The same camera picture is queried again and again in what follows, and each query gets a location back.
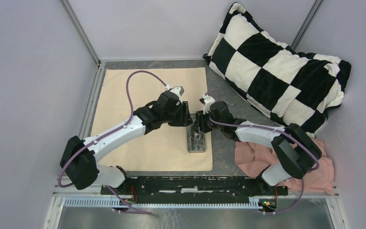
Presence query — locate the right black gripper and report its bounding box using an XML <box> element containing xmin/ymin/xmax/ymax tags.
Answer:
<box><xmin>190</xmin><ymin>108</ymin><xmax>223</xmax><ymax>135</ymax></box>

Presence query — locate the metal instrument tray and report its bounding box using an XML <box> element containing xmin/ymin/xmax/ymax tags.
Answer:
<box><xmin>186</xmin><ymin>125</ymin><xmax>206</xmax><ymax>153</ymax></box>

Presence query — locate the beige cloth wrap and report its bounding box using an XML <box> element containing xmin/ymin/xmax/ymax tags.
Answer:
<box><xmin>90</xmin><ymin>67</ymin><xmax>214</xmax><ymax>172</ymax></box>

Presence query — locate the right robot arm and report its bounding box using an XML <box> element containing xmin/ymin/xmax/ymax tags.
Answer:
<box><xmin>193</xmin><ymin>98</ymin><xmax>322</xmax><ymax>195</ymax></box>

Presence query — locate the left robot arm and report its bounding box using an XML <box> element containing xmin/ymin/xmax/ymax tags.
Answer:
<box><xmin>58</xmin><ymin>86</ymin><xmax>193</xmax><ymax>194</ymax></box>

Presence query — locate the pink crumpled cloth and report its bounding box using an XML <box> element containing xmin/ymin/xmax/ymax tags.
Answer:
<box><xmin>234</xmin><ymin>138</ymin><xmax>335</xmax><ymax>195</ymax></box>

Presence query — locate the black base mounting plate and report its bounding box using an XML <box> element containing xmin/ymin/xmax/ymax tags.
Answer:
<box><xmin>114</xmin><ymin>176</ymin><xmax>288</xmax><ymax>204</ymax></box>

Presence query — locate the black white checkered pillow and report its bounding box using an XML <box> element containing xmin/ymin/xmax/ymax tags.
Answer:
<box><xmin>203</xmin><ymin>2</ymin><xmax>352</xmax><ymax>136</ymax></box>

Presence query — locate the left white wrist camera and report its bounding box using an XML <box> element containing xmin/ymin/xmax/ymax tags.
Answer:
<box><xmin>165</xmin><ymin>84</ymin><xmax>184</xmax><ymax>100</ymax></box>

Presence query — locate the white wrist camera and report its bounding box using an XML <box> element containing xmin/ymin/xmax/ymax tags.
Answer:
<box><xmin>165</xmin><ymin>84</ymin><xmax>184</xmax><ymax>100</ymax></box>
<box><xmin>199</xmin><ymin>94</ymin><xmax>215</xmax><ymax>115</ymax></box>

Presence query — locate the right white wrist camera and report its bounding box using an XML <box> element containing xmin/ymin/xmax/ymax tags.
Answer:
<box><xmin>199</xmin><ymin>94</ymin><xmax>215</xmax><ymax>115</ymax></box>

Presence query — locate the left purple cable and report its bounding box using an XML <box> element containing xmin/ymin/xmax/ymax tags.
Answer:
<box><xmin>57</xmin><ymin>70</ymin><xmax>171</xmax><ymax>216</ymax></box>

